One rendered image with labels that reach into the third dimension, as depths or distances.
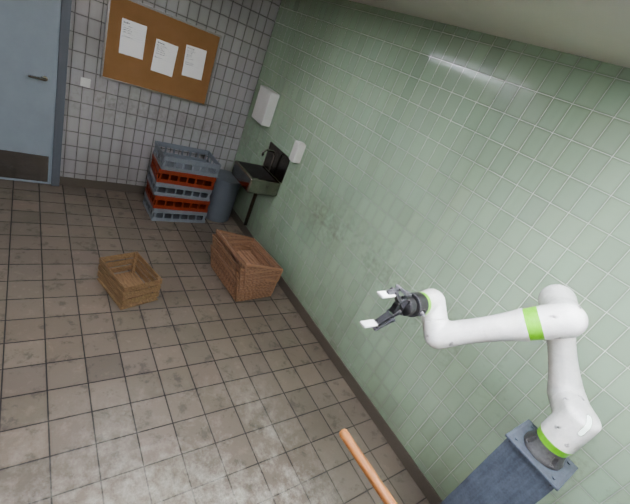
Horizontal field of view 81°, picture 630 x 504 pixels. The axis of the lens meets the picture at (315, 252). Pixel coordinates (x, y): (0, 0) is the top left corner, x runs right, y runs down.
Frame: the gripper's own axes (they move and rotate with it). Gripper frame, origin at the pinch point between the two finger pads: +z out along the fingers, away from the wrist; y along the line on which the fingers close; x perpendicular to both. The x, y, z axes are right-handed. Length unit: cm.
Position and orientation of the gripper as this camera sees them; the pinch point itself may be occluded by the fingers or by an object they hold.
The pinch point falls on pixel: (372, 309)
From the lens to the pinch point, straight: 128.5
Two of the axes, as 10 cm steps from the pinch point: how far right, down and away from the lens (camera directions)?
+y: -3.7, 8.2, 4.4
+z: -7.8, -0.1, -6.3
